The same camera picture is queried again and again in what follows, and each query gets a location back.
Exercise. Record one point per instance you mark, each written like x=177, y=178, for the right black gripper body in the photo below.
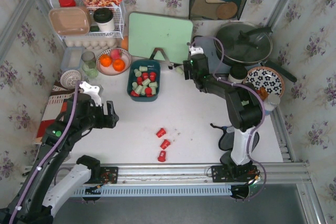
x=189, y=69

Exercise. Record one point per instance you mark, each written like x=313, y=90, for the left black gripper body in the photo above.
x=105, y=118

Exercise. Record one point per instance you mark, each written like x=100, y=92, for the red coffee capsule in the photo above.
x=152, y=76
x=161, y=132
x=139, y=80
x=148, y=92
x=165, y=144
x=162, y=156
x=134, y=94
x=145, y=75

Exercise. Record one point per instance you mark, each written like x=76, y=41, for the teal plastic storage basket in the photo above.
x=153, y=66

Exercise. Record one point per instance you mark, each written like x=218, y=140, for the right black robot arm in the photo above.
x=244, y=111

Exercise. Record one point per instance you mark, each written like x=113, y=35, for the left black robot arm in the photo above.
x=79, y=118

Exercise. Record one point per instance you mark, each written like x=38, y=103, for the white strainer basket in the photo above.
x=69, y=79

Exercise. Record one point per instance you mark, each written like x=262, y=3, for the grey induction cooker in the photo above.
x=210, y=51

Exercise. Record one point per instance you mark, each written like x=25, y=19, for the metal cutting board stand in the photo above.
x=159, y=53

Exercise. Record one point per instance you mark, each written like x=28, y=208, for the black lid seasoning jar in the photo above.
x=237, y=74

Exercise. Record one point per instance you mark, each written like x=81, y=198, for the striped red cloth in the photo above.
x=56, y=104

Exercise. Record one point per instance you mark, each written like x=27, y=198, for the green glass cup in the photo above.
x=90, y=69

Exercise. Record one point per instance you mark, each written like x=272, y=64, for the pink fruit bowl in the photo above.
x=126, y=57

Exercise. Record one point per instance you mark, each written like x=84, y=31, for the black wok with lid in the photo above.
x=247, y=44

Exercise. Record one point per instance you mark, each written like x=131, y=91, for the grey glass cup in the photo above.
x=89, y=59

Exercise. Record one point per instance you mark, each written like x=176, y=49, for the brown cardboard mat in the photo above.
x=206, y=8

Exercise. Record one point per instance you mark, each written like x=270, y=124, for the green cutting board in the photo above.
x=149, y=31

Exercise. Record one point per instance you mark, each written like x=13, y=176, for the round cork coaster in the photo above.
x=226, y=10

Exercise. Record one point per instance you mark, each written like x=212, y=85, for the pink peach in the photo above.
x=115, y=53

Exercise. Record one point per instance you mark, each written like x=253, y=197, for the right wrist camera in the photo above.
x=196, y=50

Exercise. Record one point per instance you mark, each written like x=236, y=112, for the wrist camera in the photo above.
x=94, y=92
x=196, y=50

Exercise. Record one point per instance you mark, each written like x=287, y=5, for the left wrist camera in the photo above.
x=94, y=92

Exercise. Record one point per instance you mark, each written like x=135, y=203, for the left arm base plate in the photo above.
x=108, y=175

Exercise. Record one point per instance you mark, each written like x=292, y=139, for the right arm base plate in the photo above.
x=220, y=175

